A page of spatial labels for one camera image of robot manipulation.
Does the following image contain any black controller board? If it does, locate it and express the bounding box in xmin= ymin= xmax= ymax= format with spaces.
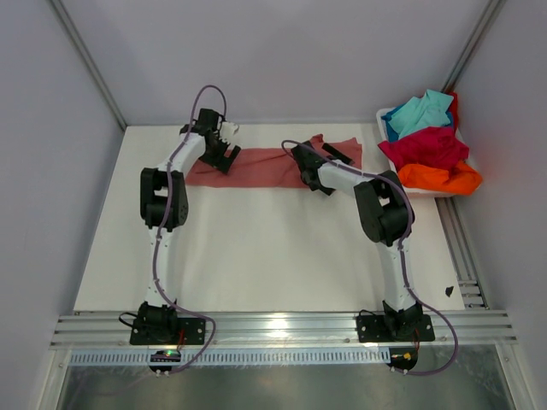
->
xmin=148 ymin=349 xmax=181 ymax=373
xmin=387 ymin=348 xmax=418 ymax=372

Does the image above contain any aluminium rail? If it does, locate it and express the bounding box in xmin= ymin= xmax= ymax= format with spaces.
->
xmin=50 ymin=310 xmax=517 ymax=349
xmin=435 ymin=197 xmax=490 ymax=310

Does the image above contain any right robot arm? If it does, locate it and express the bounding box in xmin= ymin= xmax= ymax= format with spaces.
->
xmin=291 ymin=142 xmax=423 ymax=341

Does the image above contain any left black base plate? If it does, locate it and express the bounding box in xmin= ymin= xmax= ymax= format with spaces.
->
xmin=129 ymin=318 xmax=206 ymax=346

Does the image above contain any orange t shirt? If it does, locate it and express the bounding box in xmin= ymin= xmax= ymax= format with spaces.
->
xmin=397 ymin=161 xmax=483 ymax=196

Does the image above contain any right corner aluminium post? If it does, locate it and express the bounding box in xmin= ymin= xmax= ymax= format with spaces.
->
xmin=442 ymin=0 xmax=507 ymax=92

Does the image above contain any salmon pink t shirt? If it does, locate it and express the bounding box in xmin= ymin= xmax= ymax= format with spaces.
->
xmin=184 ymin=133 xmax=364 ymax=190

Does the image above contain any right side aluminium rail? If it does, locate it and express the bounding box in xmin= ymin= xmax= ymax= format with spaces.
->
xmin=435 ymin=197 xmax=490 ymax=310

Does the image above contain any slotted grey cable duct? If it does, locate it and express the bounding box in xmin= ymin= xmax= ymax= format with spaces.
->
xmin=68 ymin=346 xmax=389 ymax=366

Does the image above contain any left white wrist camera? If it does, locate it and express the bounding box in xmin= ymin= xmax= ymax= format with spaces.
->
xmin=219 ymin=121 xmax=239 ymax=140

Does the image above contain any white plastic bin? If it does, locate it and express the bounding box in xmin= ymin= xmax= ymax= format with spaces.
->
xmin=375 ymin=107 xmax=461 ymax=198

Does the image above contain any left black controller board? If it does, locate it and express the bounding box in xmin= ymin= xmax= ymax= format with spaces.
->
xmin=148 ymin=349 xmax=181 ymax=373

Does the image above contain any aluminium front rail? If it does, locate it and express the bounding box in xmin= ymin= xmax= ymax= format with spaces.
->
xmin=50 ymin=310 xmax=517 ymax=349

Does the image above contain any crimson red t shirt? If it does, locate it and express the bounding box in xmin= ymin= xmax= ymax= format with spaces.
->
xmin=378 ymin=126 xmax=469 ymax=170

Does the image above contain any left corner aluminium post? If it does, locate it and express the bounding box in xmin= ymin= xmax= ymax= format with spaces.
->
xmin=46 ymin=0 xmax=127 ymax=132

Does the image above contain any red t shirt in bin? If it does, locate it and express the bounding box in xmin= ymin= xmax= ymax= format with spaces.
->
xmin=447 ymin=91 xmax=459 ymax=131

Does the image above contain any right black controller board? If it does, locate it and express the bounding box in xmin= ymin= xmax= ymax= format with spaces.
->
xmin=387 ymin=348 xmax=418 ymax=372

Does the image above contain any teal t shirt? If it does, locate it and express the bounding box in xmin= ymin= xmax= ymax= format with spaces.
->
xmin=380 ymin=89 xmax=456 ymax=143

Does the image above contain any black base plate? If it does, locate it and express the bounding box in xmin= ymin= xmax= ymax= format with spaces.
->
xmin=129 ymin=318 xmax=206 ymax=346
xmin=355 ymin=309 xmax=436 ymax=343

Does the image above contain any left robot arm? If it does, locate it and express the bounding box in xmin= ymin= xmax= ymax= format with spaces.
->
xmin=133 ymin=108 xmax=240 ymax=344

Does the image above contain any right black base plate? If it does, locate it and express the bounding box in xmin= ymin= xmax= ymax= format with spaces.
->
xmin=355 ymin=309 xmax=436 ymax=343

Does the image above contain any corner aluminium post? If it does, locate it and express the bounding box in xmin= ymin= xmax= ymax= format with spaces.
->
xmin=442 ymin=0 xmax=507 ymax=92
xmin=46 ymin=0 xmax=127 ymax=132

